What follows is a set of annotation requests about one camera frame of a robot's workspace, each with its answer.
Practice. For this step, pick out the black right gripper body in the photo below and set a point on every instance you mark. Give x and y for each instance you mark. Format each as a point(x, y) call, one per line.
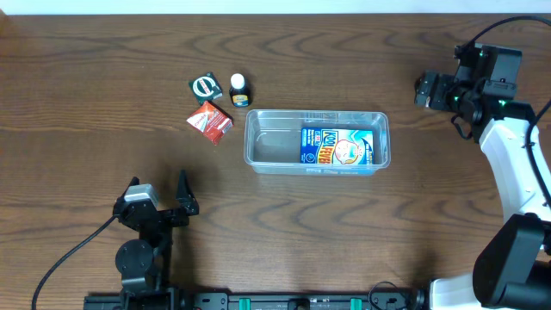
point(449, 94)

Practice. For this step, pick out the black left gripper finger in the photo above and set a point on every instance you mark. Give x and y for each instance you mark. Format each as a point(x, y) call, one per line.
point(134, 181)
point(184, 195)

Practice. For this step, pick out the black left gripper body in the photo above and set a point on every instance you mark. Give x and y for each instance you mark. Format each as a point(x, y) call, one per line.
point(167, 220)

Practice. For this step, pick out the red square packet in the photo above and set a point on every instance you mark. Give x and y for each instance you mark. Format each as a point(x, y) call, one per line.
point(211, 122)

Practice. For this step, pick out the green square packet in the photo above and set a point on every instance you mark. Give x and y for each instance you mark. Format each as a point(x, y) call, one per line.
point(206, 88)

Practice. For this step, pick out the blue fever patch box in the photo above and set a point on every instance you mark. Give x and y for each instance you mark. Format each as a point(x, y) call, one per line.
point(319, 145)

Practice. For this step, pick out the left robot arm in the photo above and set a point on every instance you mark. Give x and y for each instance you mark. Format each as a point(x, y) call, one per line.
point(144, 262)

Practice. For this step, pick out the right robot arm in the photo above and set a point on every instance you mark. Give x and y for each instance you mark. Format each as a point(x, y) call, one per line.
point(507, 274)

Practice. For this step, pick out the clear plastic container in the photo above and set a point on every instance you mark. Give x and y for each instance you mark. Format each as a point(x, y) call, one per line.
point(272, 140)

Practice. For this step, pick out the small dark medicine bottle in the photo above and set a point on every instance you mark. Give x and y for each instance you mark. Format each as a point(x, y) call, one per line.
point(239, 92)

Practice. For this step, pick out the black mounting rail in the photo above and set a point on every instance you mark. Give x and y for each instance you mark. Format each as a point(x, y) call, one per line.
point(173, 298)

